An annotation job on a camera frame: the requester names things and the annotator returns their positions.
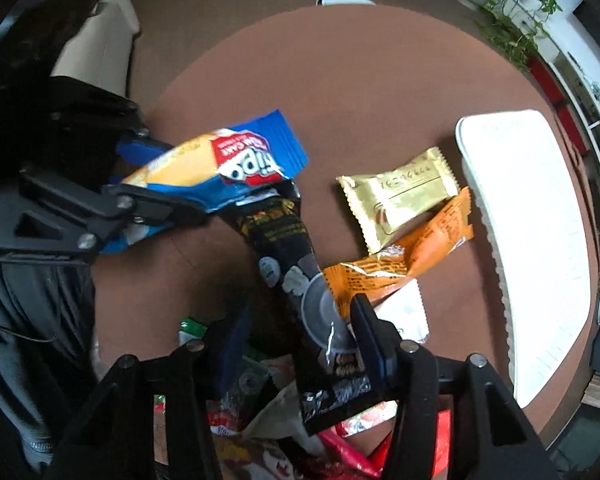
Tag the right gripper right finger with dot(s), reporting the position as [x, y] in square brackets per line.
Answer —
[492, 438]

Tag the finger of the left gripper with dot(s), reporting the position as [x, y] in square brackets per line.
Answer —
[155, 208]
[145, 147]

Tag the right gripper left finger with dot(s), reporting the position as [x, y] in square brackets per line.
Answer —
[113, 436]

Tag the blue yellow cake snack packet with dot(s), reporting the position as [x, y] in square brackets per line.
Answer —
[222, 166]

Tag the large red snack bag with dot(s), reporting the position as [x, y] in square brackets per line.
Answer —
[418, 447]

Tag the black popcorn snack packet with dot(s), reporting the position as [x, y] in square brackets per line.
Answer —
[342, 368]

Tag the green white candy packet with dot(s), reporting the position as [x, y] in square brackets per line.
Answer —
[189, 329]

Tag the grey sleeve left forearm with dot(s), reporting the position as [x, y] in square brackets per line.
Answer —
[47, 319]

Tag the beige sofa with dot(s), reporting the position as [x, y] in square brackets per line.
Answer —
[100, 54]

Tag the small red white packet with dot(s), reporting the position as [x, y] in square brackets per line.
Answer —
[367, 419]

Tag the white snack packet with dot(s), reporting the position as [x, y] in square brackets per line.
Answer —
[406, 311]

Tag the white crumpled snack bag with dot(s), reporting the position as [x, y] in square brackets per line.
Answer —
[281, 419]

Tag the orange snack packet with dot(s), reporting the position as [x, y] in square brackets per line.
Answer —
[380, 275]

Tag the white plastic tray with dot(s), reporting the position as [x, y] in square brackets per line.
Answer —
[527, 201]

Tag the gold snack packet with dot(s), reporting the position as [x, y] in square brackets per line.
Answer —
[385, 204]

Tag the white round stool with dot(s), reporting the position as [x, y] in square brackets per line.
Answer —
[344, 2]

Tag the red storage box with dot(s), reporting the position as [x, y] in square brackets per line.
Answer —
[571, 128]
[546, 80]

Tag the trailing green plant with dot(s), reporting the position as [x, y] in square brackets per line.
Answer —
[513, 27]

